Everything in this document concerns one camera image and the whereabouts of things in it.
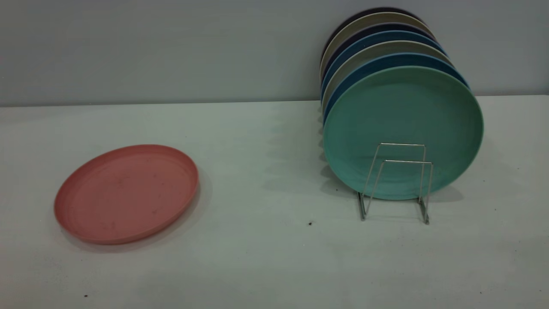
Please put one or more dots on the teal green round plate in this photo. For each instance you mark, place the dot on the teal green round plate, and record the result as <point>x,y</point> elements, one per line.
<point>403,124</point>

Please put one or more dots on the dark purple round plate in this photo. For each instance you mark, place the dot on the dark purple round plate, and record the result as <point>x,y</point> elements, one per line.
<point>377,9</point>

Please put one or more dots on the blue round plate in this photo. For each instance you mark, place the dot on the blue round plate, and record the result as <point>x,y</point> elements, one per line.
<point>381,36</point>
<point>399,59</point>

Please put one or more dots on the pink round plate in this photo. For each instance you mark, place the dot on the pink round plate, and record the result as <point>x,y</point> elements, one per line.
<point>126,193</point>

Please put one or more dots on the beige round plate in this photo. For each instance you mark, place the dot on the beige round plate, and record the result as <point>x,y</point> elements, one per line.
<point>377,18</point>
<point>386,47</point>

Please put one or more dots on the dark navy round plate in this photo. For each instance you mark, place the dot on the dark navy round plate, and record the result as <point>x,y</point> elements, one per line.
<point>381,26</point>

